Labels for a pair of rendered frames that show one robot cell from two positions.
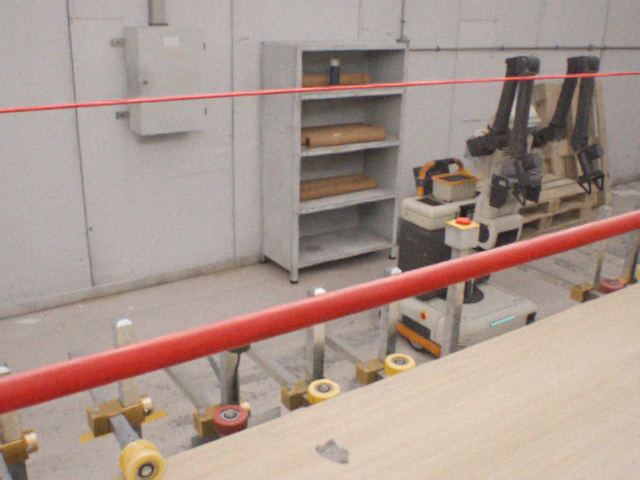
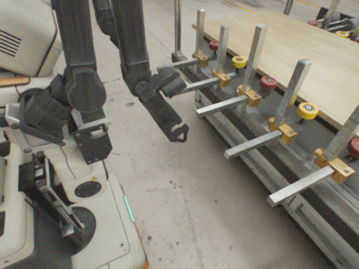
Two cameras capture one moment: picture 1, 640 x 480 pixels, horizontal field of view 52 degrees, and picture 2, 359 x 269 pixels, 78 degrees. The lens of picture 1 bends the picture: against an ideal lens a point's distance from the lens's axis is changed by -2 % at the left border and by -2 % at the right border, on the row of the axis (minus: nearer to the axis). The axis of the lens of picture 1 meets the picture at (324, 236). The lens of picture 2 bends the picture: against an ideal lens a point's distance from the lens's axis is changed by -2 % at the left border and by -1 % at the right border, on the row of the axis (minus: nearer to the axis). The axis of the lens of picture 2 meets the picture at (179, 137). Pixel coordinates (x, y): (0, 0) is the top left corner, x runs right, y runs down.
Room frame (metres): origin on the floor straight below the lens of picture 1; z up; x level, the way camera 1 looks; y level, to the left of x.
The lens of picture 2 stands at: (2.73, -0.39, 1.51)
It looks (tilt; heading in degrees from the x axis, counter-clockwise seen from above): 46 degrees down; 279
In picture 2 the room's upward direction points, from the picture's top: straight up
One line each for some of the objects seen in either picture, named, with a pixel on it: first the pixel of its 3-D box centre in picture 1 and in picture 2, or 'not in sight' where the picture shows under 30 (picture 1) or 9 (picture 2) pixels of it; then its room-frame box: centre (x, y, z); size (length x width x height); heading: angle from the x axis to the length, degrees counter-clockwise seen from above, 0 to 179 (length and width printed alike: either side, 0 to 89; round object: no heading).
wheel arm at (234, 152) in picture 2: (599, 277); (266, 139); (2.46, -1.12, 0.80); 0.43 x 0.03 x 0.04; 35
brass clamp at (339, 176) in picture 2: (587, 290); (330, 164); (2.24, -0.99, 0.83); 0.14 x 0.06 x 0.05; 125
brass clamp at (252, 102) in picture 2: not in sight; (248, 95); (2.53, -1.40, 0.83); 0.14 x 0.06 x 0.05; 125
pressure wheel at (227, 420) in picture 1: (230, 432); not in sight; (1.30, 0.21, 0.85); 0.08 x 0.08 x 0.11
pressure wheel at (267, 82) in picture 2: not in sight; (266, 88); (2.44, -1.44, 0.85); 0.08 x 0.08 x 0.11
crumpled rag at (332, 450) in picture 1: (332, 448); not in sight; (1.18, -0.03, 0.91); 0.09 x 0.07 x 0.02; 28
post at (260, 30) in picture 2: not in sight; (249, 75); (2.54, -1.42, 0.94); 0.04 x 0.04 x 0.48; 35
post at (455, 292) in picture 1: (453, 313); not in sight; (1.83, -0.40, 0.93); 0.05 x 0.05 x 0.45; 35
